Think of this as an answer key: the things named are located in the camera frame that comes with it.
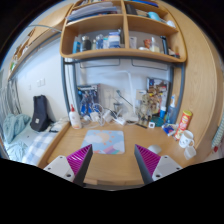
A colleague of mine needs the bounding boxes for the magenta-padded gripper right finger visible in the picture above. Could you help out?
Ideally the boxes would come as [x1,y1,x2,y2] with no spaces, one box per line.
[133,144,184,185]

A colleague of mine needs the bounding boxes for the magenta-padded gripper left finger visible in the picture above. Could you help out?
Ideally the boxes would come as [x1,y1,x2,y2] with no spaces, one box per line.
[43,143,94,188]

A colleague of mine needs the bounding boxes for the pastel sun-and-cloud mouse pad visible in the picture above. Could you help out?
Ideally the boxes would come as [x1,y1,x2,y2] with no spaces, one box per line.
[80,129,126,156]

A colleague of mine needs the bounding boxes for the plaid bed cover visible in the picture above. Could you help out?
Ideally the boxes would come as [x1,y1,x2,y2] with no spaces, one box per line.
[21,128,64,166]

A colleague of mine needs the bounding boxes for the clear plastic cup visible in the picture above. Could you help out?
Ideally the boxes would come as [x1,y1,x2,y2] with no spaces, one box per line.
[183,145,198,160]

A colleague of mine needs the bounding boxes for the white mug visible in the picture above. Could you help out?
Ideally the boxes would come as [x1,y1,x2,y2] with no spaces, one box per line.
[178,129,195,149]

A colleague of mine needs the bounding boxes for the blue tissue pack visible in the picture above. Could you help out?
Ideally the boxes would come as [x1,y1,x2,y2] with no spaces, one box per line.
[162,123,179,137]

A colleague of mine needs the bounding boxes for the teal round dish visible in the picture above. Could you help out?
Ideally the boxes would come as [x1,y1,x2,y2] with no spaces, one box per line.
[153,116,166,128]

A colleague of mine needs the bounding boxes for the red chips can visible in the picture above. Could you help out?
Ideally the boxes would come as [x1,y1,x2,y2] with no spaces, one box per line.
[174,110,194,141]

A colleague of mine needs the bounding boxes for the white red-pump lotion bottle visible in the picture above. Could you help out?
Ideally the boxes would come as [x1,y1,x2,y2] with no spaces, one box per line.
[68,104,83,130]

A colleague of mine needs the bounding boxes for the blue white-capped tube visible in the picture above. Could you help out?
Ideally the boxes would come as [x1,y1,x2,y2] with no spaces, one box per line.
[159,105,167,120]

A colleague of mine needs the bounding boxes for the blue spray bottle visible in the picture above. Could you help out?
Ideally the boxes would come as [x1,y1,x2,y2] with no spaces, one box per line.
[166,94,178,124]

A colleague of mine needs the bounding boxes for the black bag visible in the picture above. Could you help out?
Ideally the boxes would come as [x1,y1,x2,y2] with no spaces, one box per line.
[29,94,51,133]

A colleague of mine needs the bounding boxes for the brown tree figure toy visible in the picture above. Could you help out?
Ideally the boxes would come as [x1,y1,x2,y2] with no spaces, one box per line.
[139,93,154,126]

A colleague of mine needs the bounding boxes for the teal blanket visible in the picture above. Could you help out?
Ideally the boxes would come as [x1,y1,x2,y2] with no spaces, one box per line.
[2,113,32,161]

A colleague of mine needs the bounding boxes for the white power strip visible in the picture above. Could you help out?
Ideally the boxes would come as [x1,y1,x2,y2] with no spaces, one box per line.
[113,116,127,126]

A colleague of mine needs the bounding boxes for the white power adapter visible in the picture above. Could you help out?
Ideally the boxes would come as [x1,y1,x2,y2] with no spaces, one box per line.
[102,109,114,124]

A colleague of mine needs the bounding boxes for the colourful printed box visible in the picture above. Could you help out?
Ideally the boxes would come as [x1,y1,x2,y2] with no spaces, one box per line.
[146,77,170,111]

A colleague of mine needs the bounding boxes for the green-headed gooseneck light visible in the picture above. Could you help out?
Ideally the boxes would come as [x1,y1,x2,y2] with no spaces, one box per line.
[115,89,134,108]

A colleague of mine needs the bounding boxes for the wooden shelf unit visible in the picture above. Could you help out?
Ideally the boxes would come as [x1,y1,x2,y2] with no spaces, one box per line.
[59,0,188,64]

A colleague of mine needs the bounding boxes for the white wall socket plate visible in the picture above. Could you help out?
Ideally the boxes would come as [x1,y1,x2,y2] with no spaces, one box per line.
[103,88,116,101]

